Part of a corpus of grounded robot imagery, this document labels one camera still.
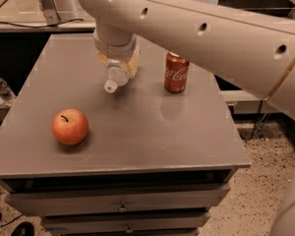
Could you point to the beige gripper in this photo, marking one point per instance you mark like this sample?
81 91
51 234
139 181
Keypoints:
114 50

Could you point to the clear plastic water bottle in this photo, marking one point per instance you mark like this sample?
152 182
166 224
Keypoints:
118 75

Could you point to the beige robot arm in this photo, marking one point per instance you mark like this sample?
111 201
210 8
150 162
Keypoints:
254 52

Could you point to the red apple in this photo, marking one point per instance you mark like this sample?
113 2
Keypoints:
70 127

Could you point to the small background water bottle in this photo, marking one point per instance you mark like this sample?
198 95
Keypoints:
5 91

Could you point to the red Coca-Cola can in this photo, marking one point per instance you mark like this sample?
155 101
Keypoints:
176 73

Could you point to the grey drawer cabinet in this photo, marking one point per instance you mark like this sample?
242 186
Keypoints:
140 136

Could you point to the upper grey drawer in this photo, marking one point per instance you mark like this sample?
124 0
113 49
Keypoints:
118 200

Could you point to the grey drawer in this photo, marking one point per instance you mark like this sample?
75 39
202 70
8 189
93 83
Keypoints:
125 222
118 200

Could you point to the lower grey drawer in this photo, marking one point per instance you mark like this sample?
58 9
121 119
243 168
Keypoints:
125 222

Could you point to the metal railing post left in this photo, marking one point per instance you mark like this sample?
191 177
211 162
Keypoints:
50 12

